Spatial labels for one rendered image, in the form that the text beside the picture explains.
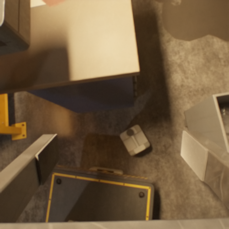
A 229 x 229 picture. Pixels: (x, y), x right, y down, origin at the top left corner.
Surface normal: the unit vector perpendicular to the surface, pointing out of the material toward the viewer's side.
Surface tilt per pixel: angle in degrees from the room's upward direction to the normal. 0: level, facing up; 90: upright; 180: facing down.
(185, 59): 0
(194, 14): 0
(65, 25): 0
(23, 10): 90
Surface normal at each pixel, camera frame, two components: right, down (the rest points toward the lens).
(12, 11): 0.99, -0.11
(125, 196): -0.14, -0.15
